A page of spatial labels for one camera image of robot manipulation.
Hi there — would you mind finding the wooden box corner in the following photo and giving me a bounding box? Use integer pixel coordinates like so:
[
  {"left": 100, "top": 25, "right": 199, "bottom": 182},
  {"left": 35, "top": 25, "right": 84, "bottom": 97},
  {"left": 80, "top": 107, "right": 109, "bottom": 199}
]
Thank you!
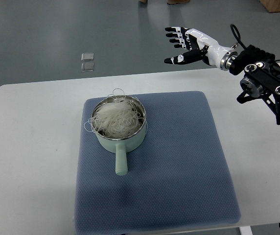
[{"left": 259, "top": 0, "right": 280, "bottom": 13}]

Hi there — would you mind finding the blue textured mat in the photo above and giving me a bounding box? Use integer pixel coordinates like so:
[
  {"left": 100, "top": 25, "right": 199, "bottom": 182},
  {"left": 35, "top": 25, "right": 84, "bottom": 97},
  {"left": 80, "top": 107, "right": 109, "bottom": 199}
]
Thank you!
[{"left": 74, "top": 91, "right": 241, "bottom": 235}]

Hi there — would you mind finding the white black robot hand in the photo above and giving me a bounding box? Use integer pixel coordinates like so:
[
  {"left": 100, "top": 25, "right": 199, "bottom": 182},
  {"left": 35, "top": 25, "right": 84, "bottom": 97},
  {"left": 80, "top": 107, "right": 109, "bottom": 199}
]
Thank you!
[{"left": 164, "top": 27, "right": 238, "bottom": 71}]

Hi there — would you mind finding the upper floor socket plate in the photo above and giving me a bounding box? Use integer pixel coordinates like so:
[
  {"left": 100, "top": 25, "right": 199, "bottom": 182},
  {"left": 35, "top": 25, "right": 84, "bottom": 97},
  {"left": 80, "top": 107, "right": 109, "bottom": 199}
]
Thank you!
[{"left": 81, "top": 52, "right": 94, "bottom": 61}]

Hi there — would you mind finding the mint green steel pot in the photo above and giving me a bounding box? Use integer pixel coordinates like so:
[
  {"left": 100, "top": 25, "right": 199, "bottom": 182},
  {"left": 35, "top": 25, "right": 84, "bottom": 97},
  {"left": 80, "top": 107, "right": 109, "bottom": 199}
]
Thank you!
[{"left": 91, "top": 94, "right": 147, "bottom": 176}]

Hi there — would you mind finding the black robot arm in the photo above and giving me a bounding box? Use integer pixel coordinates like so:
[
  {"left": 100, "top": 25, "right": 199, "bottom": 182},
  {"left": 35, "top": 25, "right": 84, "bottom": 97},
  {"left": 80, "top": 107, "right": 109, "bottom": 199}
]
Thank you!
[{"left": 222, "top": 24, "right": 280, "bottom": 125}]

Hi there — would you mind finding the white vermicelli bundle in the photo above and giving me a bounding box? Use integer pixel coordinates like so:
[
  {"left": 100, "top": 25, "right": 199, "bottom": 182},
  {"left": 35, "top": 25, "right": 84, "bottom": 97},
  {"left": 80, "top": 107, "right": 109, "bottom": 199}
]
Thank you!
[{"left": 84, "top": 88, "right": 146, "bottom": 139}]

